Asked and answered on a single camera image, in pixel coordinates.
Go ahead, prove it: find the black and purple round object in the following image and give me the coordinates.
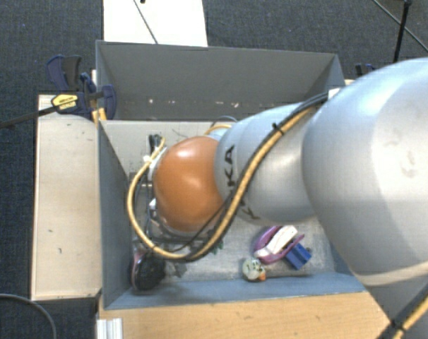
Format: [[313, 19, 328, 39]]
[[130, 251, 167, 292]]

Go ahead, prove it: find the white and orange toy figure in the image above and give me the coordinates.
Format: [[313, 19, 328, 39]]
[[242, 257, 267, 283]]

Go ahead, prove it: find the purple and white toy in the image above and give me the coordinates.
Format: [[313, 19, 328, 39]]
[[252, 225, 306, 265]]

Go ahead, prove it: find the pale wood board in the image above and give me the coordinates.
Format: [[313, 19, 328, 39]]
[[30, 95, 102, 302]]

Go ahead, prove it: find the blue ribbed block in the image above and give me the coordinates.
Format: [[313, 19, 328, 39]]
[[284, 242, 313, 271]]

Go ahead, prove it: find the grey metal bin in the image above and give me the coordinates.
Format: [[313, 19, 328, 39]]
[[95, 40, 367, 311]]

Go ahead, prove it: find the black cylinder on white bracket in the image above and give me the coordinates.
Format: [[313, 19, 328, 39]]
[[143, 133, 167, 180]]

